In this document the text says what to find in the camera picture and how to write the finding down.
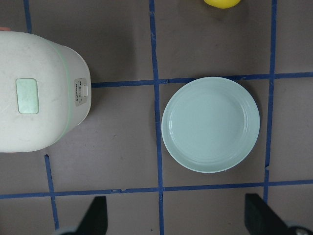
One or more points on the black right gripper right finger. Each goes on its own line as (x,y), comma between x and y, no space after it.
(260,219)

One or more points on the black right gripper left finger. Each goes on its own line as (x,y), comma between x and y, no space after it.
(95,221)

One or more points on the white rice cooker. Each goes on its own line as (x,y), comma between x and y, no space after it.
(45,91)

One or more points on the light green round plate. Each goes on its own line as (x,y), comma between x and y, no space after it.
(210,125)

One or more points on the yellow round object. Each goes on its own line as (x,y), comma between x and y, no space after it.
(222,4)

